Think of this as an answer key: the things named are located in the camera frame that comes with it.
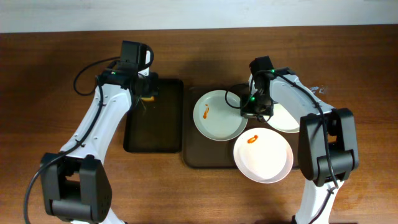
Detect white plate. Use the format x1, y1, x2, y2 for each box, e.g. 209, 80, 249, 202
233, 128, 294, 184
267, 103, 300, 133

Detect yellow green sponge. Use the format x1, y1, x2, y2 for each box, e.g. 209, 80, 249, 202
141, 96, 155, 102

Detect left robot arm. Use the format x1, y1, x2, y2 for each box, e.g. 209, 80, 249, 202
34, 47, 157, 223

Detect large brown tray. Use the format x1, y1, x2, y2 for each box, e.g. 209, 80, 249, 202
181, 85, 307, 170

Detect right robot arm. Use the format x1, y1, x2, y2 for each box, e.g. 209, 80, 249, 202
241, 67, 359, 223

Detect small black tray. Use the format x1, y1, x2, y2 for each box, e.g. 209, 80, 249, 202
123, 79, 184, 153

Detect pale green plate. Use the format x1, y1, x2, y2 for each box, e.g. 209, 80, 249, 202
193, 90, 248, 141

